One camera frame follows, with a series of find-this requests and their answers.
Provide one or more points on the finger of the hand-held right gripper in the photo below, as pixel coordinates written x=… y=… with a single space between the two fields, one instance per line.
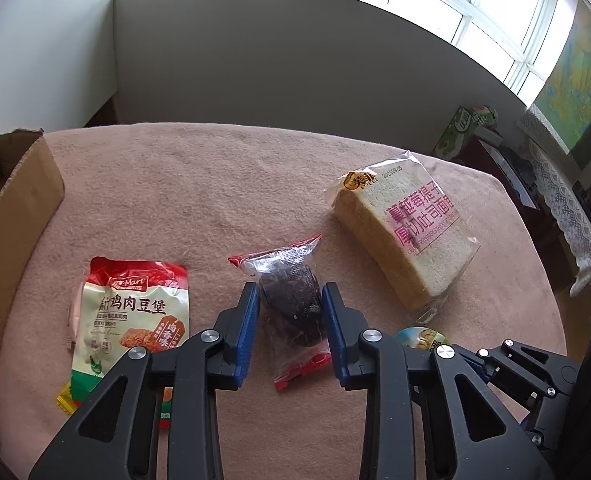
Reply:
x=548 y=425
x=525 y=365

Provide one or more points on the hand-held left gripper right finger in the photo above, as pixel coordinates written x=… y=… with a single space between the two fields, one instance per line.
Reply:
x=333 y=330

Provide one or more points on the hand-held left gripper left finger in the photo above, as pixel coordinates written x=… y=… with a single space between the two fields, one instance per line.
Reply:
x=248 y=330

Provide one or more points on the dark snack clear packet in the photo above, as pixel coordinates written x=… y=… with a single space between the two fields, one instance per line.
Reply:
x=290 y=300

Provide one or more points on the brown cardboard box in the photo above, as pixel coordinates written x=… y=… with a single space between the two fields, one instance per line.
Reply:
x=20 y=200

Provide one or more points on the sliced bread packet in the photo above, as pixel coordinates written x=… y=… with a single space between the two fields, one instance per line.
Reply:
x=405 y=240

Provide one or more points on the red green chicken snack packet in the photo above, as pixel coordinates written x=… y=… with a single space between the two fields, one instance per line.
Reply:
x=125 y=305

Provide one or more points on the lace-covered side table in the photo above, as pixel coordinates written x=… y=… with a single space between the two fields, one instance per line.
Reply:
x=570 y=215

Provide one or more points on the dark ornament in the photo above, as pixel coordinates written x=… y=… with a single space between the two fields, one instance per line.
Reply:
x=585 y=197

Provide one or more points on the small yellow candy packet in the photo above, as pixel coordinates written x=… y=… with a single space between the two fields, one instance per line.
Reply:
x=68 y=397

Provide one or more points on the green carton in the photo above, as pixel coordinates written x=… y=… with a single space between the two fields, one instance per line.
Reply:
x=458 y=130

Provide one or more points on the white cabinet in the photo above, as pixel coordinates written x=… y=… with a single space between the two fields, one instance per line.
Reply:
x=50 y=60

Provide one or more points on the wall map poster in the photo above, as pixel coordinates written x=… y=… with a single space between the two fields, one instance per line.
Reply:
x=585 y=85

